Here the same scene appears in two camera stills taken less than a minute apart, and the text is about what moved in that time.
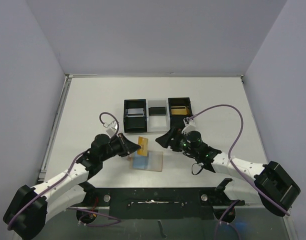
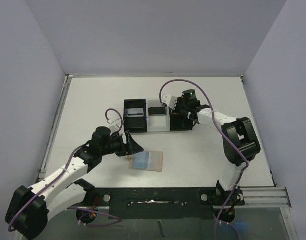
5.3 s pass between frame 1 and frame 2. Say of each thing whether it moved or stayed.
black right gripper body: moved
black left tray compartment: stayed
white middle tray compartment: stayed
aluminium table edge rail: stayed
